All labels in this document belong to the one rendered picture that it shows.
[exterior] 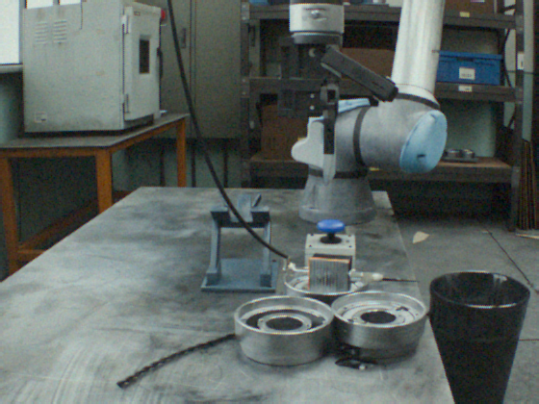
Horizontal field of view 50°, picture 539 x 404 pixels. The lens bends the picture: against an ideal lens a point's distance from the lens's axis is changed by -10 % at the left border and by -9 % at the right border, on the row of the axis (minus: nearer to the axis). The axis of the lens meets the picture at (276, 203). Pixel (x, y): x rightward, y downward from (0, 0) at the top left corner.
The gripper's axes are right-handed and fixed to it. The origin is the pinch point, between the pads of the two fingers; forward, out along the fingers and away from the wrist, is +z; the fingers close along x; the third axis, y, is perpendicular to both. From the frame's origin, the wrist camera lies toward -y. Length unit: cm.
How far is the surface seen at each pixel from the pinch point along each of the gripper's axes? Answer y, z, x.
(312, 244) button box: 2.4, 9.5, 2.0
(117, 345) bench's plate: 22.0, 14.0, 29.4
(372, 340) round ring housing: -5.5, 11.6, 29.2
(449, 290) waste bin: -38, 57, -106
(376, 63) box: -20, -17, -325
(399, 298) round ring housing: -8.9, 10.5, 19.9
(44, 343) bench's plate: 30.5, 14.1, 31.2
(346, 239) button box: -2.3, 9.5, -1.0
